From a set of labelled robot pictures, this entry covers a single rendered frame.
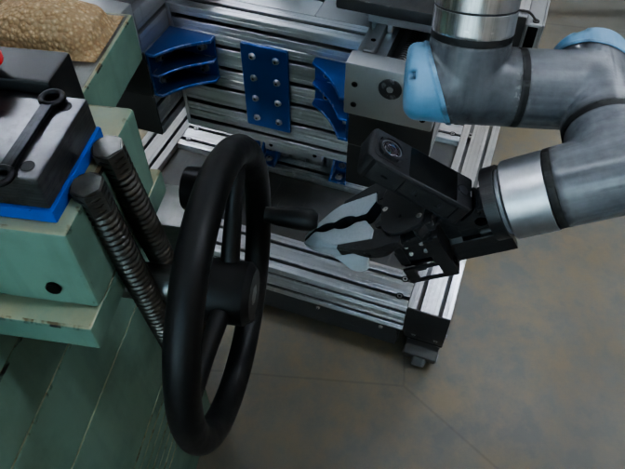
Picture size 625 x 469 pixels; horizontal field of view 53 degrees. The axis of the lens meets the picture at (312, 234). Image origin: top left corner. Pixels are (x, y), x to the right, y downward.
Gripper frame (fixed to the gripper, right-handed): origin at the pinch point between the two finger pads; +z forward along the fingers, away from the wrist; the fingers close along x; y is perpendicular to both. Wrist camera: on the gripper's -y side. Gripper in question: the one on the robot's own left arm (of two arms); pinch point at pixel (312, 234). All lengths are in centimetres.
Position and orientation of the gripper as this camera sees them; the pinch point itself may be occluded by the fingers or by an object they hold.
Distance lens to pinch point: 66.9
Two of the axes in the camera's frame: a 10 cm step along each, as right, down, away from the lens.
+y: 5.0, 6.1, 6.2
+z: -8.5, 2.2, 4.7
